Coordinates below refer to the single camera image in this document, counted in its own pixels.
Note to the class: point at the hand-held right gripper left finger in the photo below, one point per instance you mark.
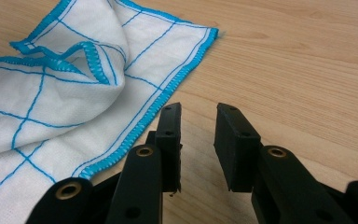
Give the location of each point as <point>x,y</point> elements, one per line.
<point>149,174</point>

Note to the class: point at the white cloth with blue trim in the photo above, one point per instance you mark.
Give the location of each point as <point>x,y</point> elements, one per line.
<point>74,102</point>

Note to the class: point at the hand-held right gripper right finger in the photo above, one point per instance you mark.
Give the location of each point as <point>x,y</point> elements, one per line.
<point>261,174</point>

